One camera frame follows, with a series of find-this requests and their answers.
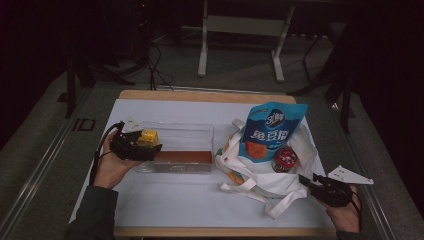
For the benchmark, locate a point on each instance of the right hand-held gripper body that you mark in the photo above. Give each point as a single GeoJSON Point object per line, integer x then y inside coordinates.
{"type": "Point", "coordinates": [333, 195]}

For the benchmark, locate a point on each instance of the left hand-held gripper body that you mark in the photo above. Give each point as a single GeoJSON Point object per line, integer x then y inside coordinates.
{"type": "Point", "coordinates": [128, 150]}

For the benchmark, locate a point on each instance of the yellow juice box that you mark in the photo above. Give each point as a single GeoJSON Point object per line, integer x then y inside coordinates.
{"type": "Point", "coordinates": [149, 138]}

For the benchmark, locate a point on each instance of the red jar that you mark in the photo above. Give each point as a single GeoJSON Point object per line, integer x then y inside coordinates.
{"type": "Point", "coordinates": [285, 160]}

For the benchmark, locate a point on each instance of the brown drink carton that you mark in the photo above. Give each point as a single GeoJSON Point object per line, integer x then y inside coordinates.
{"type": "Point", "coordinates": [186, 157]}

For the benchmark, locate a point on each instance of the clear plastic container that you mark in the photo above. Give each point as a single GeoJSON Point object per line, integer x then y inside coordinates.
{"type": "Point", "coordinates": [186, 136]}

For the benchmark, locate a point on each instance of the white tote bag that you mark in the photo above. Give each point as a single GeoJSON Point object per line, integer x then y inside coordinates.
{"type": "Point", "coordinates": [266, 186]}

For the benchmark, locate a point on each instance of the blue snack bag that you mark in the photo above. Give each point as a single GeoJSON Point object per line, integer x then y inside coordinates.
{"type": "Point", "coordinates": [271, 130]}

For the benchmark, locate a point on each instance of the person's right hand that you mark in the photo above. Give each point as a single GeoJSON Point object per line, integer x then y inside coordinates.
{"type": "Point", "coordinates": [346, 218]}

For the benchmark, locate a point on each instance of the person's left hand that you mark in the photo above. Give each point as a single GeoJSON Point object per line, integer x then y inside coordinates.
{"type": "Point", "coordinates": [110, 170]}

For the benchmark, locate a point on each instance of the black metal stand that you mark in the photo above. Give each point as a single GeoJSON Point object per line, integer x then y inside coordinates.
{"type": "Point", "coordinates": [70, 86]}

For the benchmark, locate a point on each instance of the white metal stand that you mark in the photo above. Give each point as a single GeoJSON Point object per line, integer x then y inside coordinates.
{"type": "Point", "coordinates": [245, 26]}

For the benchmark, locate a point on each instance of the black floor bracket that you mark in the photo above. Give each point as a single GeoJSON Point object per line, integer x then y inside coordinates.
{"type": "Point", "coordinates": [76, 124]}

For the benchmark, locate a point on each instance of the black chair frame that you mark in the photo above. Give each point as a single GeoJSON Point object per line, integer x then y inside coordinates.
{"type": "Point", "coordinates": [346, 100]}

